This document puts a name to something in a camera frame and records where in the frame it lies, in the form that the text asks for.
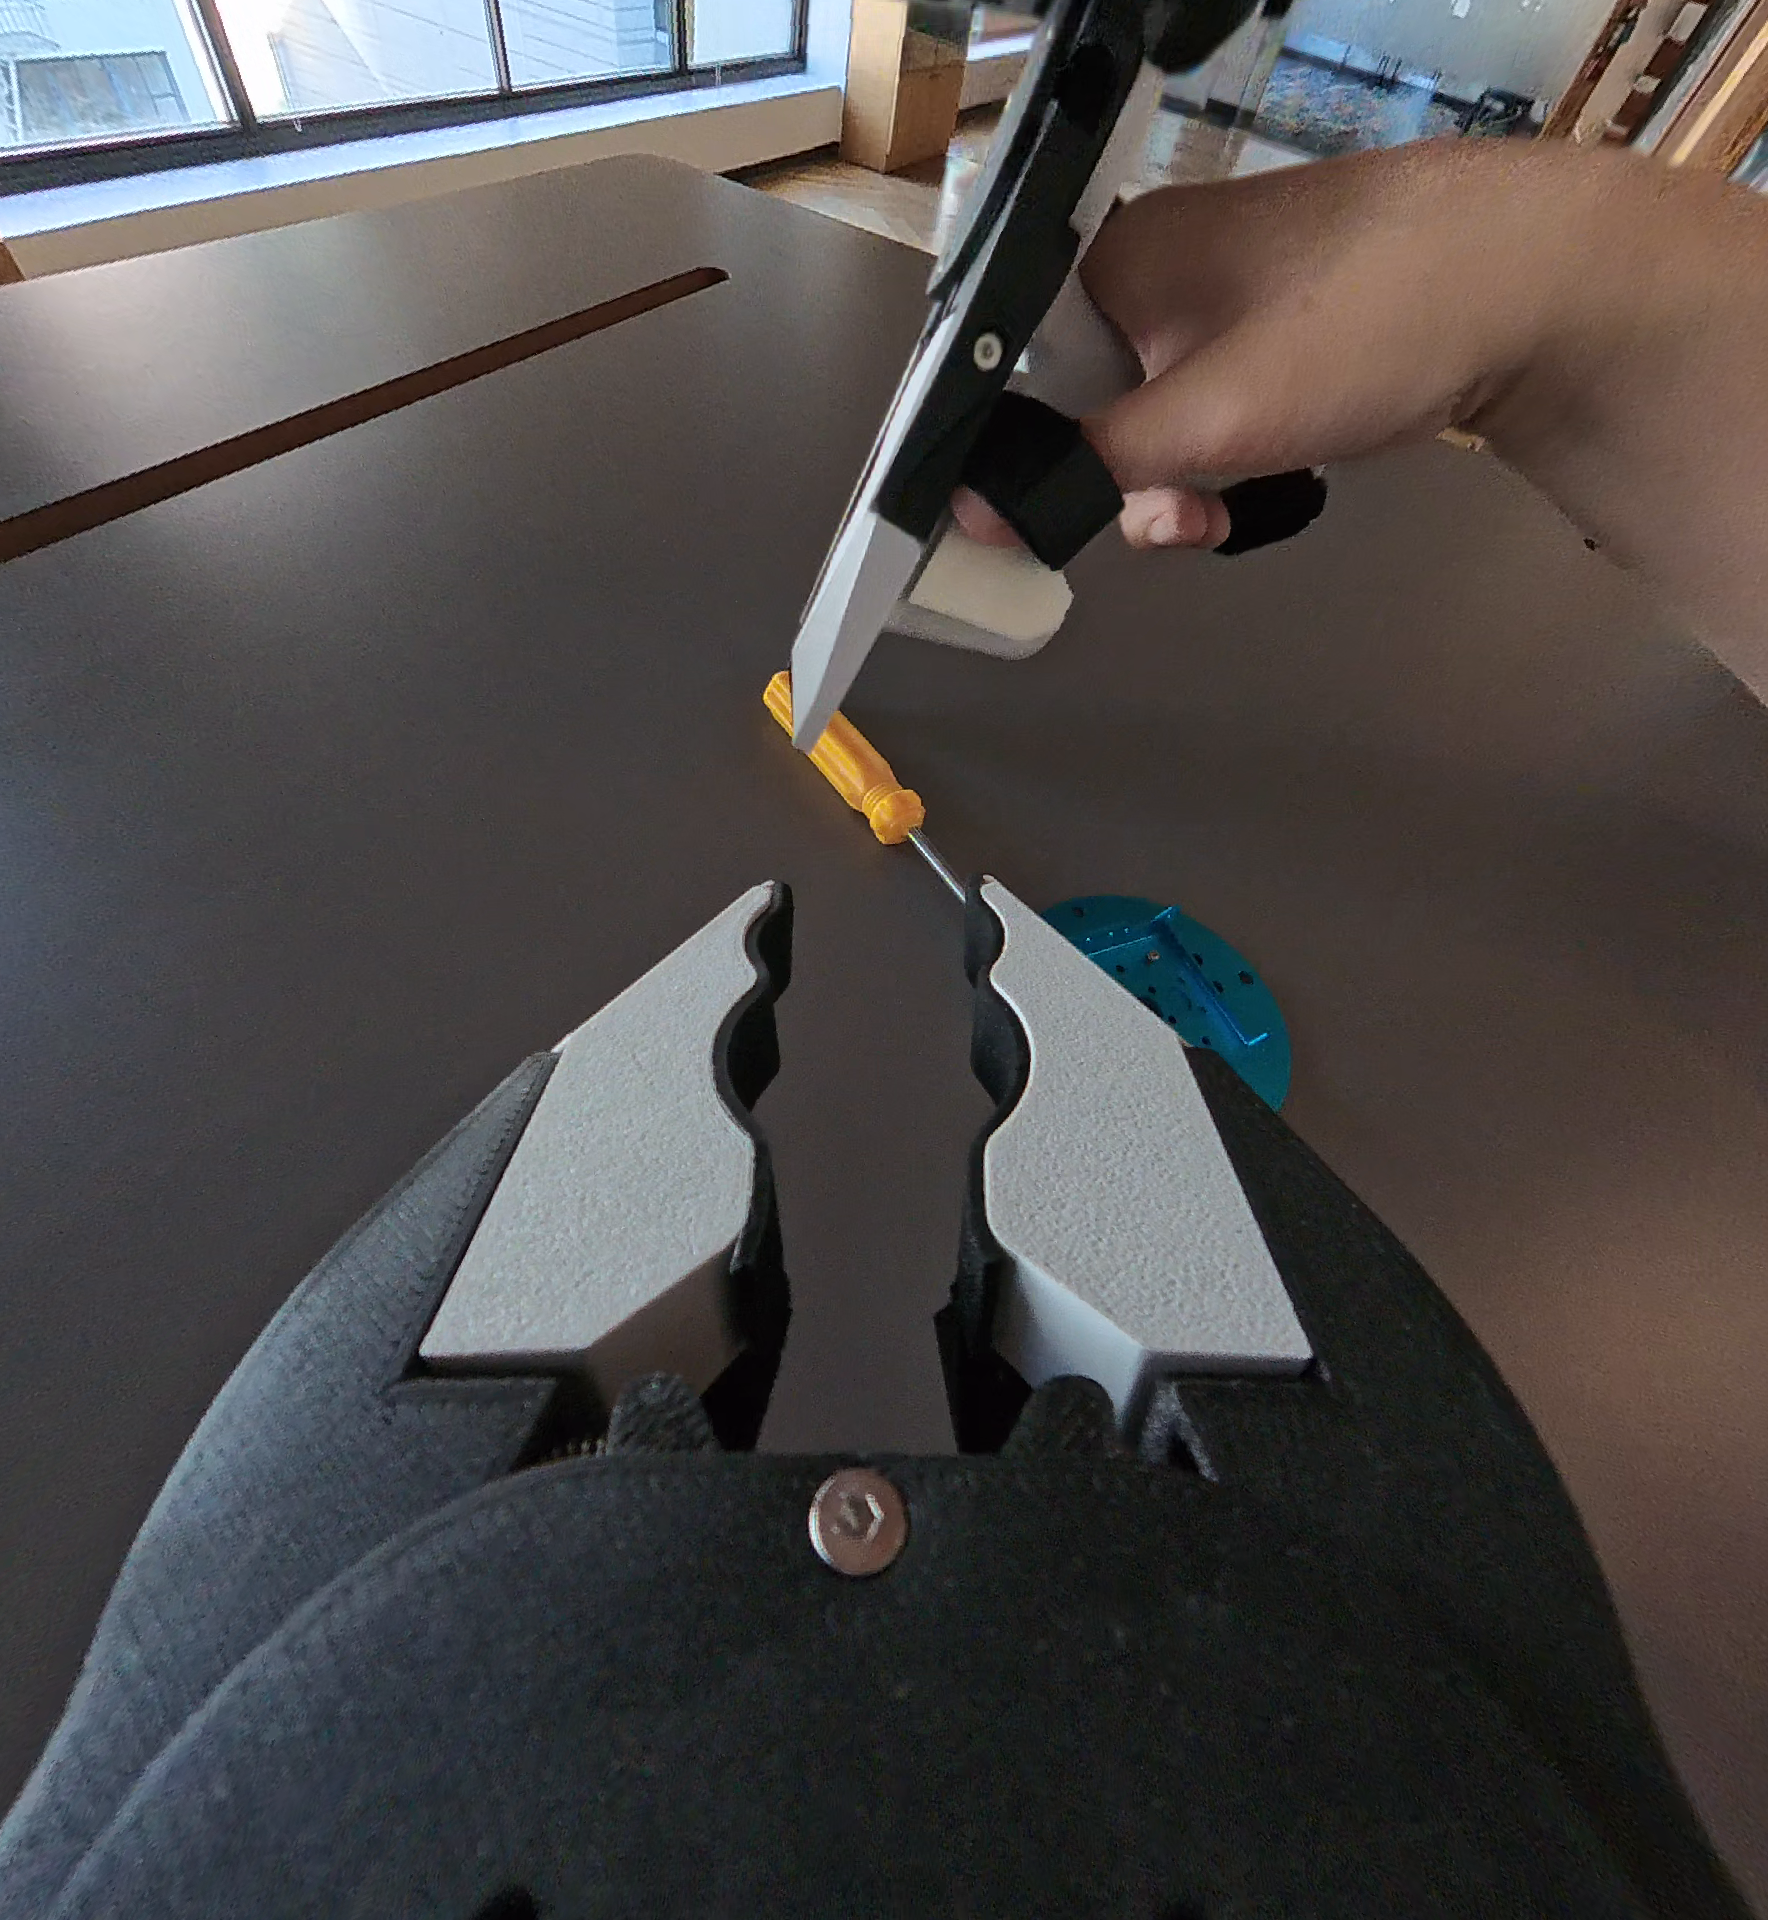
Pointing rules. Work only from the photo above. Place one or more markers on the blue disc with square bracket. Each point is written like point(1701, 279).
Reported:
point(1214, 1003)

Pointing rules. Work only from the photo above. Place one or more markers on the person's right hand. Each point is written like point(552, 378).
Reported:
point(1305, 300)

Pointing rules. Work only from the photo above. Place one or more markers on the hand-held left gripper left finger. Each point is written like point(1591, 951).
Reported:
point(599, 1216)

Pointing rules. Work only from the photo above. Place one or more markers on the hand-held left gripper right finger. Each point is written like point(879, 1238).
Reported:
point(1140, 1216)

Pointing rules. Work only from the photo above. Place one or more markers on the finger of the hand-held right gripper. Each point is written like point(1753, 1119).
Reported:
point(989, 600)
point(846, 630)

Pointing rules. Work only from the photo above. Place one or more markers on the grey desk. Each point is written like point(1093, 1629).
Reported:
point(301, 675)

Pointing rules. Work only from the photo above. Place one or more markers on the yellow screwdriver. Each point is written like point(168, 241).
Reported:
point(840, 749)

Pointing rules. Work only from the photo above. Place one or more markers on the wooden pillar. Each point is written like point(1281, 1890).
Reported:
point(1710, 89)

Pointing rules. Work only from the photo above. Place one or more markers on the large glass window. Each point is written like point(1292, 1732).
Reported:
point(374, 59)

